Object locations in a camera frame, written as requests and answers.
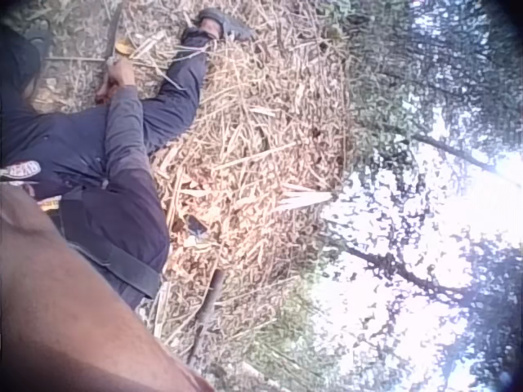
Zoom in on person's legs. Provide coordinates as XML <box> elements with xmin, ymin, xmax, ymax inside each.
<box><xmin>141</xmin><ymin>7</ymin><xmax>257</xmax><ymax>155</ymax></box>

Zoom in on pale split cane stalks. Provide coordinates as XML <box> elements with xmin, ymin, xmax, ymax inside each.
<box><xmin>274</xmin><ymin>182</ymin><xmax>334</xmax><ymax>214</ymax></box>

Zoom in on dark wooden stick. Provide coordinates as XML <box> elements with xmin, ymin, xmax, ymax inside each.
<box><xmin>186</xmin><ymin>268</ymin><xmax>226</xmax><ymax>368</ymax></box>

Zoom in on trees with green leaves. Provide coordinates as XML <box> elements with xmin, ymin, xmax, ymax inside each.
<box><xmin>244</xmin><ymin>0</ymin><xmax>523</xmax><ymax>392</ymax></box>

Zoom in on grey machete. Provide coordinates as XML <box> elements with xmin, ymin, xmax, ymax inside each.
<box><xmin>104</xmin><ymin>0</ymin><xmax>125</xmax><ymax>66</ymax></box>

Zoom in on thin dry cane stalk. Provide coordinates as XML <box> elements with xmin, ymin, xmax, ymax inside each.
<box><xmin>43</xmin><ymin>56</ymin><xmax>107</xmax><ymax>63</ymax></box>

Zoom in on person's right hand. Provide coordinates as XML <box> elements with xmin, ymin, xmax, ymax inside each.
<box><xmin>105</xmin><ymin>57</ymin><xmax>136</xmax><ymax>90</ymax></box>

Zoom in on person's left hand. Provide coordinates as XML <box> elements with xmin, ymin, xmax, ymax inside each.
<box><xmin>94</xmin><ymin>80</ymin><xmax>119</xmax><ymax>105</ymax></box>

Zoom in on heap of dry cane straw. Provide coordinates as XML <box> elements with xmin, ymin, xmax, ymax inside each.
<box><xmin>24</xmin><ymin>0</ymin><xmax>356</xmax><ymax>385</ymax></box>

